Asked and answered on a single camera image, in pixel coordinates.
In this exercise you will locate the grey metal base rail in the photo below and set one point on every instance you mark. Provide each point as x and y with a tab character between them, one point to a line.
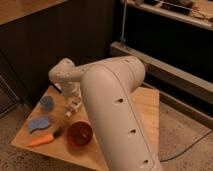
183	91

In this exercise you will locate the blue sponge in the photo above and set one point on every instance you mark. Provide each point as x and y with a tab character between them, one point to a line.
38	123

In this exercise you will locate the small white bottle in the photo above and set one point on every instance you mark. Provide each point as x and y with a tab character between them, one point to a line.
68	114

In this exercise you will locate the orange toy carrot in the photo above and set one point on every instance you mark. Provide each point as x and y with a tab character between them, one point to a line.
45	139

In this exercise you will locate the brown ceramic bowl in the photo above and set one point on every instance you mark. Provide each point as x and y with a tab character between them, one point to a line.
79	134

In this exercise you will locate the small red white box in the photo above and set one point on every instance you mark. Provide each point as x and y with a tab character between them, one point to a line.
58	87

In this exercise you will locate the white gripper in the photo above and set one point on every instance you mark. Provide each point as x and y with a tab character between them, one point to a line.
72	89

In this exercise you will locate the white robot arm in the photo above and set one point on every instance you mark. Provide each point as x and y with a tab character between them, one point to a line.
105	87

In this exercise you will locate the metal shelf post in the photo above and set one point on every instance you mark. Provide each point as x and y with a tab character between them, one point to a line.
122	38

